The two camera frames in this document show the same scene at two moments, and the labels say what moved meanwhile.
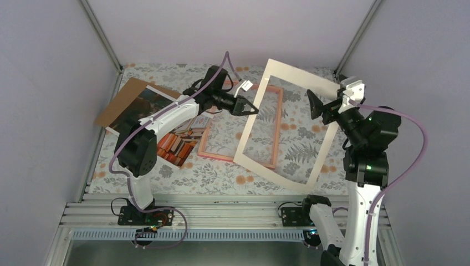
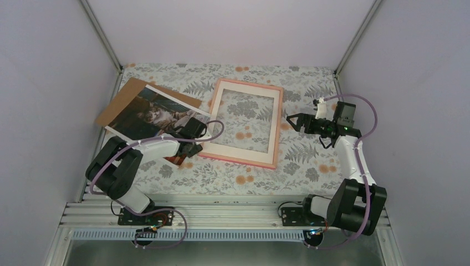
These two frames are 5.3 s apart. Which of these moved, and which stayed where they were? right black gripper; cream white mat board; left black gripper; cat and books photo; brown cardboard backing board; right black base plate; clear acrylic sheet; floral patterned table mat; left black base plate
Moved: left black gripper; cream white mat board; right black gripper
Stayed: clear acrylic sheet; cat and books photo; right black base plate; floral patterned table mat; left black base plate; brown cardboard backing board
